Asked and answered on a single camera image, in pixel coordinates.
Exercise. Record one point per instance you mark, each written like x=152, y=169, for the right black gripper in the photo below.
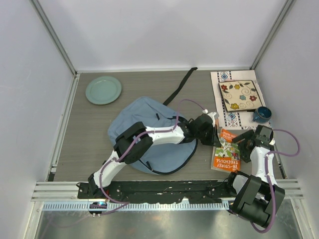
x=244, y=154

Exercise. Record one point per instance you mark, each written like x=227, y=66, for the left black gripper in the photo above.
x=214, y=141

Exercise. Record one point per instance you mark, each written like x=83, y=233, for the orange 78-storey treehouse book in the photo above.
x=227, y=157

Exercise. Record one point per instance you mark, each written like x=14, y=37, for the light blue backpack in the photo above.
x=162, y=159

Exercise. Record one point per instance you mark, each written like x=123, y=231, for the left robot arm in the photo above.
x=133, y=143

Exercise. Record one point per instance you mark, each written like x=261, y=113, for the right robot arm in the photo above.
x=258, y=196

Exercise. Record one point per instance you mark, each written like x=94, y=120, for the patterned white placemat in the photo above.
x=234, y=120

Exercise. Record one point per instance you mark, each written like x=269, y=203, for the dark blue mug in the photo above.
x=262, y=115

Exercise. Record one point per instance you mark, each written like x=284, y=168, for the floral square plate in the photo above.
x=240, y=95

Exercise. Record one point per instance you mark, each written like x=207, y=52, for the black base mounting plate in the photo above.
x=168, y=192

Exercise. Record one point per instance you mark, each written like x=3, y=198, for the teal round plate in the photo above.
x=103, y=90

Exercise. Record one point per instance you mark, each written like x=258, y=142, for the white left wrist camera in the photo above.
x=213, y=115

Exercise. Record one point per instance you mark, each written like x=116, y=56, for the slotted cable duct rail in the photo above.
x=90, y=206

